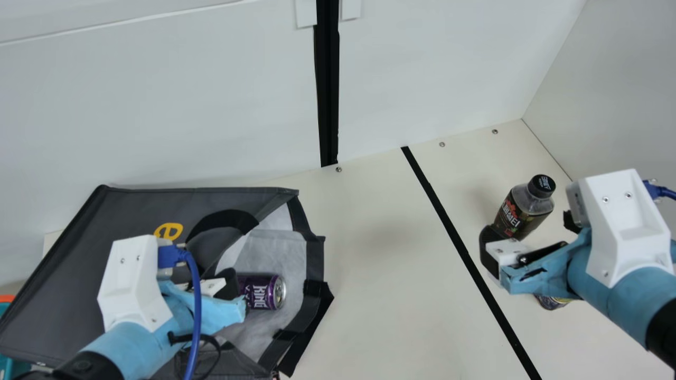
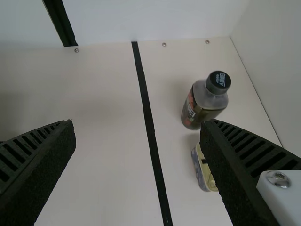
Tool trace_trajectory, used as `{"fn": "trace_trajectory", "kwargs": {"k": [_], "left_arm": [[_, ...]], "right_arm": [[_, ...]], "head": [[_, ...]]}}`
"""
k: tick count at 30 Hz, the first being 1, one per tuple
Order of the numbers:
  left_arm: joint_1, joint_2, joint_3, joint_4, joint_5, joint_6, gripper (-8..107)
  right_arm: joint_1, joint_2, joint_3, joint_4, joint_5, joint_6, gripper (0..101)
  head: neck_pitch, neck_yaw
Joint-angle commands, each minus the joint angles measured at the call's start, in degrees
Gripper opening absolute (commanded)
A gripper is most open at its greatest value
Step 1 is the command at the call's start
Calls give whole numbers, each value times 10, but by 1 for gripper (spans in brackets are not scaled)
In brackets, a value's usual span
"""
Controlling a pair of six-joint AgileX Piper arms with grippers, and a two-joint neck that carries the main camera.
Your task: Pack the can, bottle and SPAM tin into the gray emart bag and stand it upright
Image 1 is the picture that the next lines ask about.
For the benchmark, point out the white bracket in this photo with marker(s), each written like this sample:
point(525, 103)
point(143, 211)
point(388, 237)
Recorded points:
point(350, 9)
point(305, 13)

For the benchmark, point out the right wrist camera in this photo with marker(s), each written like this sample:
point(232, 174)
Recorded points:
point(623, 227)

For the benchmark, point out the dark coffee bottle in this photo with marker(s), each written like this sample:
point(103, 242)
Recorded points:
point(520, 211)

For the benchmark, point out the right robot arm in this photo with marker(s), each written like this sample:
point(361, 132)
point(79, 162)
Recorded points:
point(664, 338)

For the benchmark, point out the black strip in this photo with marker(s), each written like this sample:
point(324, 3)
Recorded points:
point(465, 253)

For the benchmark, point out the black post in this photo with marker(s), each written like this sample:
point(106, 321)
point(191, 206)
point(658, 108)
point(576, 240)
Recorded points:
point(327, 84)

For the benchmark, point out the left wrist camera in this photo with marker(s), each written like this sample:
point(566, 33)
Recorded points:
point(132, 279)

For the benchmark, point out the rectangular gold-lidded tin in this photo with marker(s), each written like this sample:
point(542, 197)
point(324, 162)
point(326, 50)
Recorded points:
point(552, 302)

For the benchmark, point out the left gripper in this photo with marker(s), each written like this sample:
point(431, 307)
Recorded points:
point(137, 345)

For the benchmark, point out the purple can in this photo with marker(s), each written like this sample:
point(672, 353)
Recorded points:
point(261, 292)

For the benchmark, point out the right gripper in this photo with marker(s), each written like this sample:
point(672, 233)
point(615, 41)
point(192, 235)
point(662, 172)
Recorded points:
point(597, 295)

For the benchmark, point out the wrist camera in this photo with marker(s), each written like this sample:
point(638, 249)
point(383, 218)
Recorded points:
point(132, 279)
point(623, 227)

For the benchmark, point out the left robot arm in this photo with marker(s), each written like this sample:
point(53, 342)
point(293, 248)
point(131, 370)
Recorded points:
point(79, 368)

